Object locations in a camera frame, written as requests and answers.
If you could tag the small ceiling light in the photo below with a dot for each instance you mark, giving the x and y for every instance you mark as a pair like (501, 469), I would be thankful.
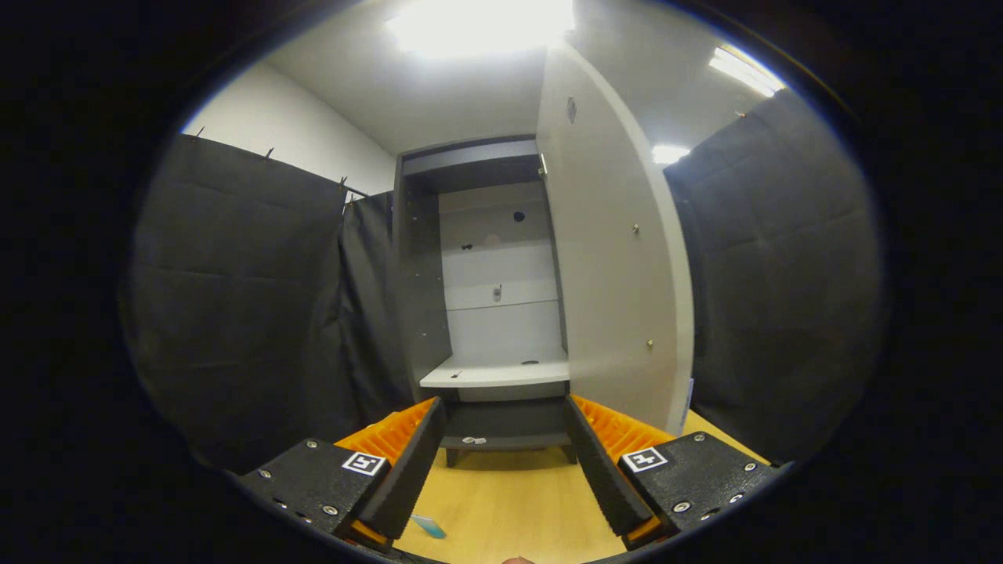
(670, 153)

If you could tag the white cabinet shelf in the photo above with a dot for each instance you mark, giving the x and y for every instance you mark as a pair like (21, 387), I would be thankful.
(494, 374)

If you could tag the long ceiling light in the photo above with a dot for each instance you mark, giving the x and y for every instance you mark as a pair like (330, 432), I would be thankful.
(744, 72)

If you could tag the white and blue tube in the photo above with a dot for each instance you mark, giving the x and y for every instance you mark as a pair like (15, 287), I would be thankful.
(429, 526)

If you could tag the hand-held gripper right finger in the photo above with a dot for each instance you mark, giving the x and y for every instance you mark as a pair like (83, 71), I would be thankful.
(599, 470)

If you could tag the beige cabinet door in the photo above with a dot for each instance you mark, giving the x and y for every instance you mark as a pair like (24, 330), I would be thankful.
(611, 274)

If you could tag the black backdrop cloth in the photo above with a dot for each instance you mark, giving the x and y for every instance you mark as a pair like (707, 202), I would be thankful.
(235, 298)

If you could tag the large ceiling light panel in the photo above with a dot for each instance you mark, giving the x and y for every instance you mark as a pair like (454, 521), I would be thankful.
(478, 27)

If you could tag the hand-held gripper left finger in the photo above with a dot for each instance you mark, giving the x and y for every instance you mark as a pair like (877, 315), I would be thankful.
(407, 470)

